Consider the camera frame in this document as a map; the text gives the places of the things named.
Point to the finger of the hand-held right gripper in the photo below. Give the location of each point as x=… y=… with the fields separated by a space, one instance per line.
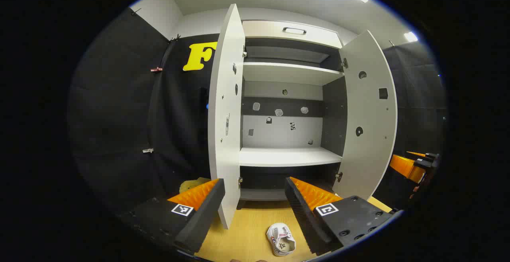
x=406 y=168
x=429 y=160

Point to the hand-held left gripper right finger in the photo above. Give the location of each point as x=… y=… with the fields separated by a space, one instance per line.
x=306 y=222

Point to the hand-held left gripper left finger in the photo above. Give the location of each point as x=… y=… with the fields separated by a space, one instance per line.
x=199 y=222

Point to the white canvas shoe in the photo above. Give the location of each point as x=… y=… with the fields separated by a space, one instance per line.
x=281 y=240

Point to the grey shoe cabinet door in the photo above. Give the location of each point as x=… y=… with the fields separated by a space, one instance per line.
x=370 y=134
x=225 y=114

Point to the grey shoe cabinet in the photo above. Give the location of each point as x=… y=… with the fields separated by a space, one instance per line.
x=287 y=156

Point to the grey cabinet drawer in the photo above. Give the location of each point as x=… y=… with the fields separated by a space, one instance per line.
x=263 y=31

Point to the silver clip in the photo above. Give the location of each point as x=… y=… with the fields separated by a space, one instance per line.
x=148 y=150

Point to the small ceiling light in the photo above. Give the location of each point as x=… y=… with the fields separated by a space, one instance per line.
x=410 y=36

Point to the black backdrop cloth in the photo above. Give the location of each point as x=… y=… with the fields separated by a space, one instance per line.
x=119 y=114

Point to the red clip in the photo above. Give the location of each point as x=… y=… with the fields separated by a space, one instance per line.
x=156 y=69

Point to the black clip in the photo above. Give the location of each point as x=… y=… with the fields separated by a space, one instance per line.
x=136 y=11
x=175 y=37

